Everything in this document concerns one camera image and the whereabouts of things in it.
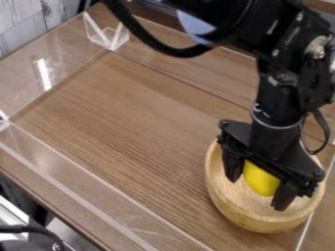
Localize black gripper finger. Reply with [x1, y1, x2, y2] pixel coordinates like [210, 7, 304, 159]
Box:
[271, 181, 300, 212]
[222, 143, 244, 182]

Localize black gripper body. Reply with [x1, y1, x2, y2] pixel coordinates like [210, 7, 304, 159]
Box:
[217, 111, 325, 197]

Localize yellow lemon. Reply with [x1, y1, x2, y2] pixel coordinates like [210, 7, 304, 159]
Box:
[241, 161, 280, 197]

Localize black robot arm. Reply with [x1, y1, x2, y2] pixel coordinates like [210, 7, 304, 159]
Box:
[162, 0, 335, 211]

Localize light wooden bowl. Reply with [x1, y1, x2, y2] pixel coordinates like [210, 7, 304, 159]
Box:
[204, 141, 325, 233]

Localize small black wrist cable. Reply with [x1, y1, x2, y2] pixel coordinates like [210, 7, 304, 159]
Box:
[300, 109, 331, 156]

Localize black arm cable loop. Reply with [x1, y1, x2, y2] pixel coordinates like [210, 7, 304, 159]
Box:
[100, 0, 214, 59]

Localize clear acrylic corner bracket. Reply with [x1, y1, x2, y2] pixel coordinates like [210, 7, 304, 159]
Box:
[82, 12, 129, 51]

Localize clear acrylic enclosure walls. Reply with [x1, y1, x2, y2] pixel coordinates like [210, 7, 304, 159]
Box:
[0, 11, 335, 251]

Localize black cable lower left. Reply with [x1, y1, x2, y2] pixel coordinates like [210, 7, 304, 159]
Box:
[0, 225, 64, 251]

